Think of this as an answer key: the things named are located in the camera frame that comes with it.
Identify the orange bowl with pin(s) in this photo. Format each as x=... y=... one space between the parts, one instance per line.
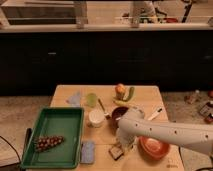
x=154 y=148

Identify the brown eraser block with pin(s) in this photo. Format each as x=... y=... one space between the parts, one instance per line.
x=116 y=152

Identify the light blue cloth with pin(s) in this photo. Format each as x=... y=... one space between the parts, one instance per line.
x=75 y=100

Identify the white cup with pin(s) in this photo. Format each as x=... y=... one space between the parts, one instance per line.
x=96 y=118

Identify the green plastic tray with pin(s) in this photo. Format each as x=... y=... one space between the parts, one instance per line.
x=56 y=121

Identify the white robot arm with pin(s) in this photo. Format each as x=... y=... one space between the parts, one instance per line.
x=195 y=137

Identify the brush with wooden handle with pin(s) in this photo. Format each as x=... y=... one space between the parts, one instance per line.
x=106 y=114

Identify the dark brown bowl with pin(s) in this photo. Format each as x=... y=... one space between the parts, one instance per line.
x=118 y=112

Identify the green plastic cup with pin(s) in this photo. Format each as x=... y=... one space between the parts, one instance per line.
x=91 y=100

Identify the orange fruit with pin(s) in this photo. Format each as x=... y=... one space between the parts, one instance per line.
x=120 y=89

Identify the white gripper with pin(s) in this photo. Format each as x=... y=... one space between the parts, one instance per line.
x=125 y=139

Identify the yellow banana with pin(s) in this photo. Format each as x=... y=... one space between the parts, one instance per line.
x=121 y=103

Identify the bunch of red grapes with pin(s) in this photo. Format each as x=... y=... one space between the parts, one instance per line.
x=47 y=142

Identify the black pen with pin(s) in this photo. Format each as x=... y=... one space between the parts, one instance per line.
x=27 y=138

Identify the blue sponge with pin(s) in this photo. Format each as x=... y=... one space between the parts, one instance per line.
x=87 y=152

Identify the white marker pen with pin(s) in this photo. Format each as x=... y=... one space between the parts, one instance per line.
x=155 y=114

